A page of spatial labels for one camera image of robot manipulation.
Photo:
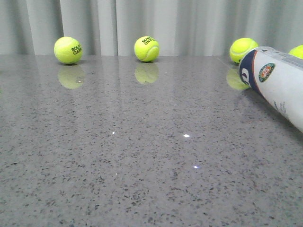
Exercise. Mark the white blue tennis ball can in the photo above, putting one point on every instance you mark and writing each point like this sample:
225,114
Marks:
278,78

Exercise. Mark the tennis ball centre back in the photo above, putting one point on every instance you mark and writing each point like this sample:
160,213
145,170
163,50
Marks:
146,49

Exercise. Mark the tennis ball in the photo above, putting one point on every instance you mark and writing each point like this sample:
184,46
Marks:
146,49
297,51

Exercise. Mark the tennis ball Roland Garros print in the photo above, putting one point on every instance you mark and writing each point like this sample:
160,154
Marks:
67,50

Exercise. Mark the tennis ball Wilson 3 print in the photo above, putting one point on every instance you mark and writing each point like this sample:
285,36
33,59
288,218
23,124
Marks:
240,48

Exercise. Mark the tennis ball far right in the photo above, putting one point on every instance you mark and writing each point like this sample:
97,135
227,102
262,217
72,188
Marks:
297,51

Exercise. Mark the grey pleated curtain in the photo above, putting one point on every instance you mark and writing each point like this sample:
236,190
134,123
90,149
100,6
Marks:
182,27

